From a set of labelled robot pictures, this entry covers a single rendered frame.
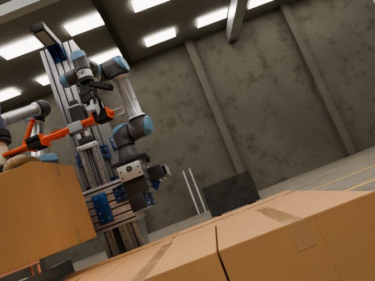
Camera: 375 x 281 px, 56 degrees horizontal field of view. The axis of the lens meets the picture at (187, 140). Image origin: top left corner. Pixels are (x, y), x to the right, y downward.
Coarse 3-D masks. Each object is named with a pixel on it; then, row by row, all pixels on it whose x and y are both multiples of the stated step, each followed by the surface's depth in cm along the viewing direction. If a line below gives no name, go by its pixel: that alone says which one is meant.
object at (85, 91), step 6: (84, 78) 170; (90, 78) 171; (78, 84) 172; (84, 84) 172; (84, 90) 172; (90, 90) 170; (96, 90) 172; (84, 96) 170; (90, 96) 169; (84, 102) 169
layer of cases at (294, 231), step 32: (288, 192) 164; (320, 192) 118; (352, 192) 92; (224, 224) 134; (256, 224) 102; (288, 224) 83; (320, 224) 83; (352, 224) 82; (128, 256) 153; (160, 256) 113; (192, 256) 89; (224, 256) 83; (256, 256) 83; (288, 256) 82; (320, 256) 82; (352, 256) 81
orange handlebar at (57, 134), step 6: (84, 120) 168; (90, 120) 168; (54, 132) 169; (60, 132) 168; (66, 132) 172; (42, 138) 169; (48, 138) 169; (54, 138) 170; (60, 138) 174; (12, 150) 170; (18, 150) 170; (24, 150) 174; (6, 156) 171; (12, 156) 174
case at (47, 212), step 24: (24, 168) 150; (48, 168) 161; (72, 168) 186; (0, 192) 150; (24, 192) 149; (48, 192) 152; (72, 192) 175; (0, 216) 149; (24, 216) 148; (48, 216) 146; (72, 216) 165; (0, 240) 147; (24, 240) 146; (48, 240) 145; (72, 240) 156; (0, 264) 146; (24, 264) 145
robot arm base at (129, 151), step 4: (124, 144) 218; (128, 144) 219; (132, 144) 220; (120, 148) 219; (124, 148) 218; (128, 148) 218; (132, 148) 219; (136, 148) 221; (120, 152) 219; (124, 152) 217; (128, 152) 216; (132, 152) 217; (136, 152) 219; (140, 152) 221; (120, 156) 219; (124, 156) 216; (128, 156) 215; (132, 156) 215; (120, 160) 217
